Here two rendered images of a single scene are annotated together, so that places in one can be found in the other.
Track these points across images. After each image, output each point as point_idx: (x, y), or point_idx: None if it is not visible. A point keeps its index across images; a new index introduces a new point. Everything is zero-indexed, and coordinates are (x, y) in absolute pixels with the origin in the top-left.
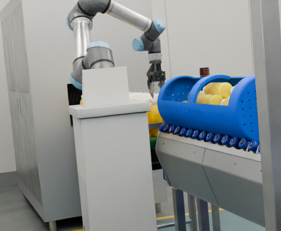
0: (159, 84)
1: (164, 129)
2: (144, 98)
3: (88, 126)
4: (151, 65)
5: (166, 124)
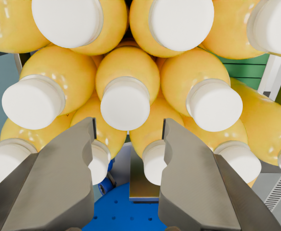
0: (164, 217)
1: (99, 185)
2: (42, 1)
3: None
4: None
5: (105, 190)
